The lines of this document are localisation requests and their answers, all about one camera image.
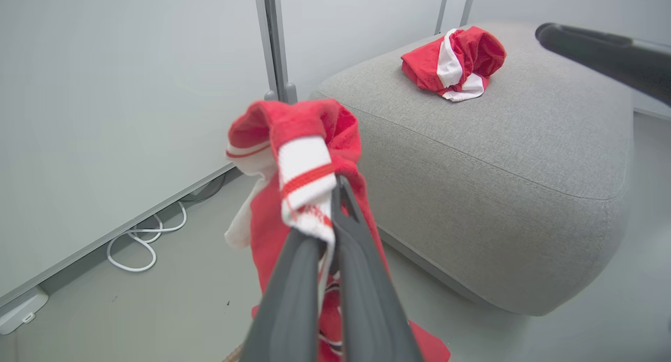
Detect grey partition post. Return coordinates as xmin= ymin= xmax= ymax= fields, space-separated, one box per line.
xmin=460 ymin=0 xmax=478 ymax=27
xmin=434 ymin=0 xmax=451 ymax=36
xmin=253 ymin=0 xmax=298 ymax=105

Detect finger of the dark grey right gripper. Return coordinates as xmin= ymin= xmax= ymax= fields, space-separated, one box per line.
xmin=535 ymin=22 xmax=671 ymax=107

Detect grey fabric ottoman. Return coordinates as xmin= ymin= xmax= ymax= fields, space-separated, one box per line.
xmin=309 ymin=20 xmax=636 ymax=317

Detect white partition foot bracket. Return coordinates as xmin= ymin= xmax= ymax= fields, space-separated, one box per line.
xmin=0 ymin=286 xmax=49 ymax=335

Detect white coiled cable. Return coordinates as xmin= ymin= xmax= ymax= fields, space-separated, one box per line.
xmin=106 ymin=201 xmax=188 ymax=273

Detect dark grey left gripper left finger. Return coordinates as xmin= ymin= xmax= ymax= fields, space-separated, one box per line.
xmin=240 ymin=229 xmax=322 ymax=362

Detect red and white garment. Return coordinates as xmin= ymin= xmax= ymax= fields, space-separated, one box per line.
xmin=401 ymin=26 xmax=507 ymax=103
xmin=224 ymin=98 xmax=451 ymax=362

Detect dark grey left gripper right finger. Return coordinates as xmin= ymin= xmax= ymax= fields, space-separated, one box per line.
xmin=331 ymin=175 xmax=425 ymax=362

